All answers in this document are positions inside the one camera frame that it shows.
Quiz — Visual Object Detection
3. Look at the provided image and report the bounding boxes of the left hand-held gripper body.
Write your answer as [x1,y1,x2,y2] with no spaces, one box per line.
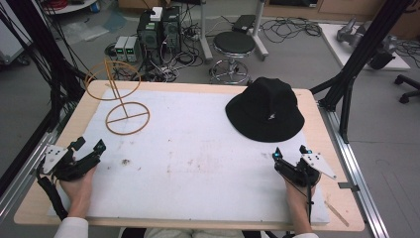
[39,144,102,182]

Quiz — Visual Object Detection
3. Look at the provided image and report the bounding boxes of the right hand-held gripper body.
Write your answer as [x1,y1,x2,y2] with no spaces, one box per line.
[272,151,338,188]

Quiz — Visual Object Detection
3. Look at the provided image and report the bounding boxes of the black bucket hat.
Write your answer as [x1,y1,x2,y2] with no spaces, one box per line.
[225,76,306,144]

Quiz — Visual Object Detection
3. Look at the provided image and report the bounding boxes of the tan wire hat stand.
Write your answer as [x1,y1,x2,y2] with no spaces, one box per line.
[84,58,152,136]

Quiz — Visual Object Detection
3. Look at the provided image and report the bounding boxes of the person's right hand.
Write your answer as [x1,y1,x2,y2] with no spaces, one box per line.
[282,172,322,212]

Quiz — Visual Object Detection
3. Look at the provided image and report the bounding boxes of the person's left hand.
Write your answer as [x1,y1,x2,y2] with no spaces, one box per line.
[58,165,99,212]

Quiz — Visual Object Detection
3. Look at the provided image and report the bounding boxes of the thin wooden stick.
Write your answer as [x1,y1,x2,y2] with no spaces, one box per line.
[323,199,351,228]

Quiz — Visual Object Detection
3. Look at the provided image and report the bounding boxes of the white foam mat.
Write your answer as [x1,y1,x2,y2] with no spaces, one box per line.
[48,88,332,226]

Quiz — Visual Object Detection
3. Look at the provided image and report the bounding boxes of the grey power supply unit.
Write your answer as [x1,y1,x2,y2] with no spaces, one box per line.
[113,35,129,62]
[124,36,142,63]

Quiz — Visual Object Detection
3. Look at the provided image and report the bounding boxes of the white floor platform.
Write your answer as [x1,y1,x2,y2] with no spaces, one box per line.
[318,22,412,72]

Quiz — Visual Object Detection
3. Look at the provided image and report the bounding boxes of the black round stool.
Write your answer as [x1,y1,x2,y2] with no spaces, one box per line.
[208,31,258,85]

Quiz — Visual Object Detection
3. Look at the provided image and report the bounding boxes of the black office chair base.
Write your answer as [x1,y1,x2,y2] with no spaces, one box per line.
[393,73,420,105]

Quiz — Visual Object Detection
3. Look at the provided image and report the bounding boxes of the black computer tower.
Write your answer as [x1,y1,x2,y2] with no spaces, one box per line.
[136,11,164,66]
[160,5,183,57]

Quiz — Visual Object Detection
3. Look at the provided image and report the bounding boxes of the white stand leg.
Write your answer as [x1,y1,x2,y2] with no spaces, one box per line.
[251,0,269,62]
[197,0,214,64]

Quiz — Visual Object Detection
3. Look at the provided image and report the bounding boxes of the flat black box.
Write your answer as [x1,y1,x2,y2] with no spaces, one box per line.
[231,14,258,35]

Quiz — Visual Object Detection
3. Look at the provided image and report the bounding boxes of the round white table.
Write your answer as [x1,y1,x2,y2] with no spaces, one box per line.
[42,0,100,16]

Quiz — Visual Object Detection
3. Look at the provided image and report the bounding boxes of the small white box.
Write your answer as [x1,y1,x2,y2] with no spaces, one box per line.
[150,6,163,23]

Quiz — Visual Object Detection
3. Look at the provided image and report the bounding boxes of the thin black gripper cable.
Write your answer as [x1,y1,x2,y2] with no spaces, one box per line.
[305,172,315,225]

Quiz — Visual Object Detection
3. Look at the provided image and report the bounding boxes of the black sleeved gripper cable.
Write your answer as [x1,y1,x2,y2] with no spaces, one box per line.
[36,170,69,222]

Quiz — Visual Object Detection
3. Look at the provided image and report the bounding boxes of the aluminium rail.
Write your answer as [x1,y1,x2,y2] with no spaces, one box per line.
[317,101,391,238]
[0,108,79,223]

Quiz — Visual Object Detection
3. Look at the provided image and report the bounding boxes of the grey metal bracket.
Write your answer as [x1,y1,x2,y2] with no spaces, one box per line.
[337,180,362,193]

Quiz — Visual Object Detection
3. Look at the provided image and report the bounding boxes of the black metal frame stand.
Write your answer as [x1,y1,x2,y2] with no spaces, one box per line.
[309,0,414,145]
[0,0,87,133]

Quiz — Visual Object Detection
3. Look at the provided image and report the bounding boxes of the tangle of computer cables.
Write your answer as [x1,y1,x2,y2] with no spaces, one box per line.
[104,19,203,83]

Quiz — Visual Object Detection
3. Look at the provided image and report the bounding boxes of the loose black floor cables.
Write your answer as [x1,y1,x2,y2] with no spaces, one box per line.
[260,15,323,45]

